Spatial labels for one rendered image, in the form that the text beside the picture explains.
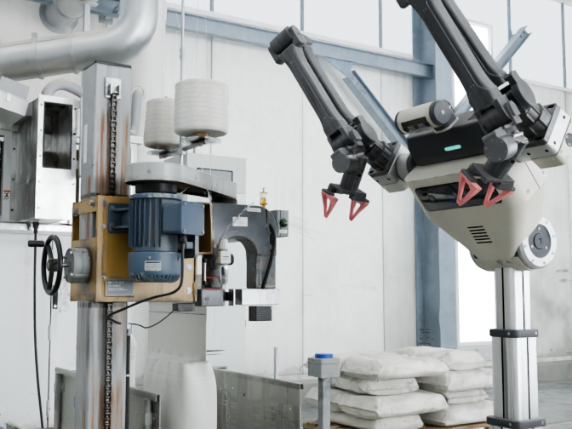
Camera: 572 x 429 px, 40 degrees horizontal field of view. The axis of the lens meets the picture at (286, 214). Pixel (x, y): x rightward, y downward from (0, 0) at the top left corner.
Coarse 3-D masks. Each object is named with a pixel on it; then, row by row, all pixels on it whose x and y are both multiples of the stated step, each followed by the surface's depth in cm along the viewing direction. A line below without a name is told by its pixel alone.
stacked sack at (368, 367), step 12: (348, 360) 522; (360, 360) 511; (372, 360) 503; (384, 360) 502; (396, 360) 509; (408, 360) 512; (420, 360) 515; (432, 360) 522; (348, 372) 516; (360, 372) 503; (372, 372) 496; (384, 372) 494; (396, 372) 500; (408, 372) 505; (420, 372) 511; (432, 372) 516; (444, 372) 522
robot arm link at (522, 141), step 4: (508, 132) 179; (512, 132) 181; (516, 132) 182; (520, 132) 181; (512, 136) 177; (516, 136) 178; (520, 136) 180; (516, 140) 177; (520, 140) 178; (524, 140) 180; (520, 144) 179; (524, 144) 179; (520, 148) 180; (516, 152) 180; (520, 152) 181; (516, 156) 181
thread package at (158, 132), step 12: (156, 108) 254; (168, 108) 254; (156, 120) 253; (168, 120) 253; (144, 132) 257; (156, 132) 253; (168, 132) 253; (144, 144) 257; (156, 144) 254; (168, 144) 255
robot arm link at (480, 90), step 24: (408, 0) 183; (432, 0) 180; (432, 24) 182; (456, 48) 180; (456, 72) 182; (480, 72) 181; (480, 96) 181; (504, 96) 182; (480, 120) 182; (504, 120) 180
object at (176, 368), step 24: (168, 312) 292; (192, 312) 275; (168, 336) 290; (192, 336) 273; (168, 360) 279; (192, 360) 269; (144, 384) 291; (168, 384) 271; (192, 384) 267; (168, 408) 270; (192, 408) 266; (216, 408) 273
